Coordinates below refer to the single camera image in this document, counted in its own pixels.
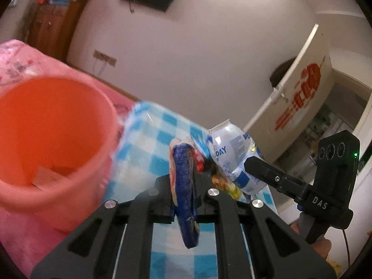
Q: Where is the white door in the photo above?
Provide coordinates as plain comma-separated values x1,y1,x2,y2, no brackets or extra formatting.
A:
243,23,332,162

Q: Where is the socket cable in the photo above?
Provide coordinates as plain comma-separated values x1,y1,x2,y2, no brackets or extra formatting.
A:
92,60,106,76

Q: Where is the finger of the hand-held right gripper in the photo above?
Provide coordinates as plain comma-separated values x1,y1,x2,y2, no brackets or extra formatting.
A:
243,156,308,202

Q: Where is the wall socket strip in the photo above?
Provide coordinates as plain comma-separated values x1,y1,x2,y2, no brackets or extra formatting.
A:
93,50,117,66

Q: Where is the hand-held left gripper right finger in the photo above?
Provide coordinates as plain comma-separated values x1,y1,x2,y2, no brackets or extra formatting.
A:
194,177,338,279

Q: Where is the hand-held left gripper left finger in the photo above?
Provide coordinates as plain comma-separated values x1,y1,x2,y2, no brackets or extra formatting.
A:
30,174,175,279

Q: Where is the brown cardboard piece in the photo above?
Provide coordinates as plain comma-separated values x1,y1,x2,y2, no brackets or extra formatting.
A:
30,166,76,191

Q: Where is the pink printed blanket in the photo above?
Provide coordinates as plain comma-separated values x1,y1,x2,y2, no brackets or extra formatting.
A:
0,39,140,279

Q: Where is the white and blue plastic pouch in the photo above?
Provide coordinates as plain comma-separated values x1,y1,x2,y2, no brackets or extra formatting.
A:
208,119,269,196

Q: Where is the blue snack wrapper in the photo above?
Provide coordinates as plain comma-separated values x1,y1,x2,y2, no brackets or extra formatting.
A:
169,138,201,249

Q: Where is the yellow candy wrapper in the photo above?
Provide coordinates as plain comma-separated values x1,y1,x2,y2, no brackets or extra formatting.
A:
211,172,242,200

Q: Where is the red door decoration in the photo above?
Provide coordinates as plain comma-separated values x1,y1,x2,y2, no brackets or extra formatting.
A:
275,62,322,130

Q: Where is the orange plastic bucket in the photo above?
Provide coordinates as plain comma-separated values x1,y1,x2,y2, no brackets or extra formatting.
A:
0,76,123,233

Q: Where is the blue checked tablecloth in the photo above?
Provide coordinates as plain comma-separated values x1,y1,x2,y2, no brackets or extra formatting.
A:
103,101,280,279

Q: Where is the display shelf with bottles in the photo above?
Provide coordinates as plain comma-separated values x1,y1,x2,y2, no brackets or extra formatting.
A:
299,103,353,163

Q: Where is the person's right hand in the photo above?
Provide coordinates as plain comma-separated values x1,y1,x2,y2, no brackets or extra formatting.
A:
291,220,332,259

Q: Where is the brown wooden cabinet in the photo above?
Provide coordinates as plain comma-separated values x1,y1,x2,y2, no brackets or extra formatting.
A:
26,0,88,63

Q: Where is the metal door handle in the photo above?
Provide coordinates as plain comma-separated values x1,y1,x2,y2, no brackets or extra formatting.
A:
272,86,290,103

